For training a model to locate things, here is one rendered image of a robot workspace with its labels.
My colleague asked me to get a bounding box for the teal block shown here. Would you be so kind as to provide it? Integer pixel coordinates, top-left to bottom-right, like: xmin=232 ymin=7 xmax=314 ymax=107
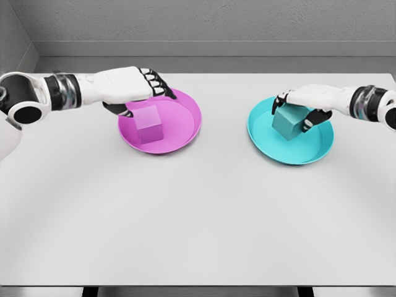
xmin=272 ymin=104 xmax=315 ymax=142

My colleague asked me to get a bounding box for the cyan plate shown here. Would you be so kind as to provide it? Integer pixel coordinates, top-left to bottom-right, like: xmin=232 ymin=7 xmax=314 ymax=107
xmin=246 ymin=95 xmax=335 ymax=166

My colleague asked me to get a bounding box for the pink block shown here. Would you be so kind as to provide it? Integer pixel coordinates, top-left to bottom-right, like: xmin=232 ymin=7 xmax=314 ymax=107
xmin=131 ymin=105 xmax=164 ymax=145

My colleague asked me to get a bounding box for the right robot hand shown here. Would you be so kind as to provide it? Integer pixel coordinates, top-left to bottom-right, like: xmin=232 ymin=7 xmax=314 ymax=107
xmin=271 ymin=84 xmax=337 ymax=134

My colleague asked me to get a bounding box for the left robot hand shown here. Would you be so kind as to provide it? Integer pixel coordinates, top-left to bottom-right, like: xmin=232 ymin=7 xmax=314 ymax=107
xmin=93 ymin=66 xmax=178 ymax=119

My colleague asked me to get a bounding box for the pink plate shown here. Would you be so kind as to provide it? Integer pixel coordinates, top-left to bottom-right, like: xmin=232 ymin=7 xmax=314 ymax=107
xmin=118 ymin=87 xmax=202 ymax=156

